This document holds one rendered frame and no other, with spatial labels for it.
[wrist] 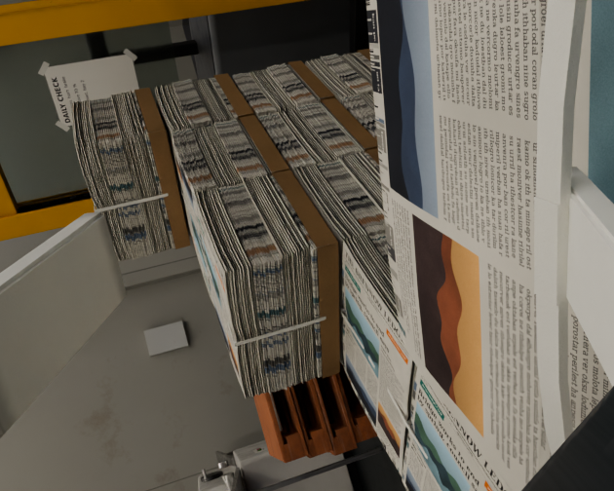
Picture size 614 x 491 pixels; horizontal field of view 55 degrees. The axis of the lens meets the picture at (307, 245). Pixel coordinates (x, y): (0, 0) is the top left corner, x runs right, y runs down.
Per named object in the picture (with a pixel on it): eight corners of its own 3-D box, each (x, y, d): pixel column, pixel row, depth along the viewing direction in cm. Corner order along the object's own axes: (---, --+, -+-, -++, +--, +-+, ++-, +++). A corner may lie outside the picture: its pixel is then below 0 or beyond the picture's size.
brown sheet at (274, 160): (297, 290, 156) (282, 295, 155) (266, 229, 177) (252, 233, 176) (289, 168, 132) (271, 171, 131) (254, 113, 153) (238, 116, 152)
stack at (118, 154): (506, 171, 197) (112, 268, 167) (458, 132, 220) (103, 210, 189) (528, 58, 173) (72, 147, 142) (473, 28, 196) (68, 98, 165)
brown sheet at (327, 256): (340, 373, 133) (322, 379, 132) (298, 292, 155) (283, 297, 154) (338, 242, 110) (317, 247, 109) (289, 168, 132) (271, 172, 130)
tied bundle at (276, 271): (343, 373, 134) (245, 404, 128) (300, 291, 156) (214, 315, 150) (342, 242, 110) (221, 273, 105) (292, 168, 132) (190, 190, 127)
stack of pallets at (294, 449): (334, 263, 419) (223, 292, 400) (364, 234, 346) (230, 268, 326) (384, 420, 397) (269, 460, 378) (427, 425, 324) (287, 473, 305)
